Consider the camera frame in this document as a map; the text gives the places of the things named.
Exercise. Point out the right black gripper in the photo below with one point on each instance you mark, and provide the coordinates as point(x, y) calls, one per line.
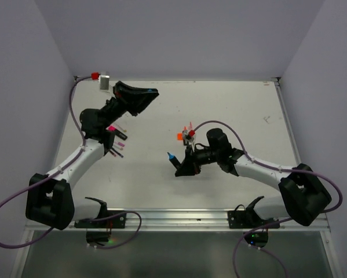
point(191, 157)

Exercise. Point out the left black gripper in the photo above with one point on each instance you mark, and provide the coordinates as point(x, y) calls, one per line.
point(134, 100)

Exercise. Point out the black blue highlighter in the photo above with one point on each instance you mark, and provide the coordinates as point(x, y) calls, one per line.
point(174, 161)

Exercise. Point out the black marker pen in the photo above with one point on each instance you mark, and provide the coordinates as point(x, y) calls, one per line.
point(118, 133)

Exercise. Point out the white yellow pen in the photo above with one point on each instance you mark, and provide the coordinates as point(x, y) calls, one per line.
point(124, 130)

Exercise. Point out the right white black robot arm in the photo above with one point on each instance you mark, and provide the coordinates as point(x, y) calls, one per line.
point(302, 196)

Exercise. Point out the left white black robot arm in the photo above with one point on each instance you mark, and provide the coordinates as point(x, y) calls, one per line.
point(49, 199)

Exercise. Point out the dark pen with purple tip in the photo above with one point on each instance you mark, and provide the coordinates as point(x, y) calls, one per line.
point(118, 154)

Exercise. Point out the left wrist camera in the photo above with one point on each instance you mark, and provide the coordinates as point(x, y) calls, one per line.
point(104, 82)

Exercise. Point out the aluminium mounting rail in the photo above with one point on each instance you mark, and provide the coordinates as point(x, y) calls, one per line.
point(188, 220)

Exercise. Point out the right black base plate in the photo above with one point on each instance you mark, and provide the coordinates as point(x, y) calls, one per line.
point(245, 220)

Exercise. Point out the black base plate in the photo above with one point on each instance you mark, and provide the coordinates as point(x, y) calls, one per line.
point(245, 220)
point(113, 223)

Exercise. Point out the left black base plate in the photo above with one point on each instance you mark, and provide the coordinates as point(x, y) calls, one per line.
point(113, 223)

